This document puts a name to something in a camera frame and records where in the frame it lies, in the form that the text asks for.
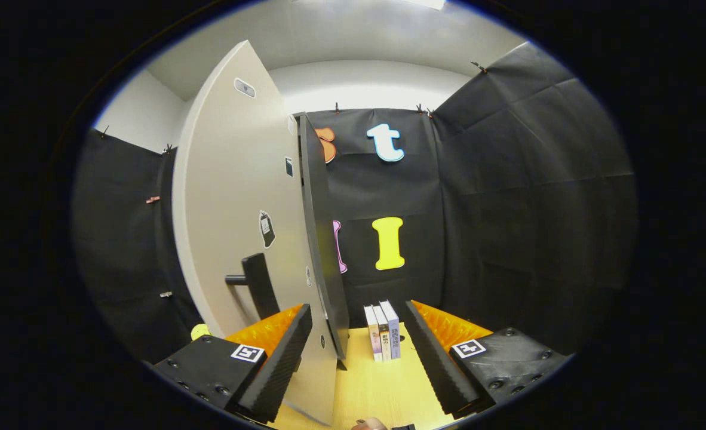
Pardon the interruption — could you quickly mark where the lavender spine book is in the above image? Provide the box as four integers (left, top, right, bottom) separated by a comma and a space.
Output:
379, 300, 402, 360

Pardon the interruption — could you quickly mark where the beige shoe cabinet door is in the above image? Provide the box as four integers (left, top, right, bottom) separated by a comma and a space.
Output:
172, 40, 339, 426

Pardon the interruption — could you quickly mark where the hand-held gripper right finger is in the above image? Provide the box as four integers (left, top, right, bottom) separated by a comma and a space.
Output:
404, 300, 570, 420

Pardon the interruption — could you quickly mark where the dark spine book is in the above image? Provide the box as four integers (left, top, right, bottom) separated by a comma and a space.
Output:
372, 304, 392, 362

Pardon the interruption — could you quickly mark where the white pink spine book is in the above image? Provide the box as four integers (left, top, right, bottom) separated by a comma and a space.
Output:
364, 305, 383, 363

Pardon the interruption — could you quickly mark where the grey shoe cabinet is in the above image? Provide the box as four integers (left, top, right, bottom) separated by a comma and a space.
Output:
296, 112, 351, 363

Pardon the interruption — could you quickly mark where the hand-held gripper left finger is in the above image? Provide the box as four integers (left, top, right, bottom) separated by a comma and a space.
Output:
152, 303, 314, 423

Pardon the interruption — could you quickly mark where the black backdrop cloth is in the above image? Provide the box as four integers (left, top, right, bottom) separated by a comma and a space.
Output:
72, 41, 637, 366

